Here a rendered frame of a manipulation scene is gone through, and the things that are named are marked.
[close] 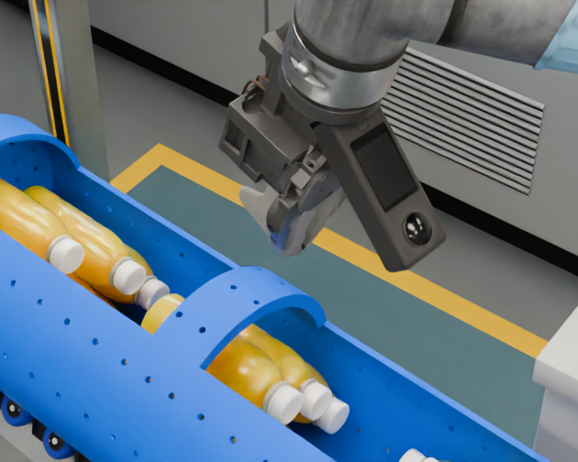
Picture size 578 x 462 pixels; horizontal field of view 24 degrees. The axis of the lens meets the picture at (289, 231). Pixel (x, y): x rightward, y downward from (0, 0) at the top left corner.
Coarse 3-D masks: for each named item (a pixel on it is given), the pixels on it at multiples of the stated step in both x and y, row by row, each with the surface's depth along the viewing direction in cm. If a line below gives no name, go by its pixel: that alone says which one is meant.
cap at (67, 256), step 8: (64, 240) 153; (72, 240) 154; (56, 248) 152; (64, 248) 152; (72, 248) 152; (80, 248) 154; (56, 256) 152; (64, 256) 152; (72, 256) 153; (80, 256) 154; (56, 264) 152; (64, 264) 153; (72, 264) 154; (80, 264) 155; (64, 272) 153
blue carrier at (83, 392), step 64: (0, 128) 158; (64, 192) 174; (0, 256) 145; (192, 256) 162; (0, 320) 144; (64, 320) 140; (128, 320) 137; (192, 320) 135; (256, 320) 137; (320, 320) 149; (0, 384) 150; (64, 384) 140; (128, 384) 135; (192, 384) 132; (384, 384) 149; (128, 448) 136; (192, 448) 131; (256, 448) 127; (320, 448) 154; (384, 448) 151; (448, 448) 146; (512, 448) 139
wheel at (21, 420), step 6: (6, 396) 161; (6, 402) 161; (12, 402) 161; (6, 408) 161; (12, 408) 160; (18, 408) 160; (6, 414) 161; (12, 414) 161; (18, 414) 160; (24, 414) 160; (30, 414) 160; (6, 420) 161; (12, 420) 161; (18, 420) 160; (24, 420) 160; (30, 420) 161
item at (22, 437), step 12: (0, 408) 165; (0, 420) 164; (36, 420) 162; (0, 432) 164; (12, 432) 163; (24, 432) 162; (12, 444) 163; (24, 444) 162; (36, 444) 161; (36, 456) 161; (48, 456) 160; (72, 456) 158
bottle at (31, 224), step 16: (0, 192) 157; (16, 192) 157; (0, 208) 155; (16, 208) 155; (32, 208) 155; (48, 208) 156; (0, 224) 155; (16, 224) 154; (32, 224) 153; (48, 224) 154; (32, 240) 153; (48, 240) 153; (48, 256) 153
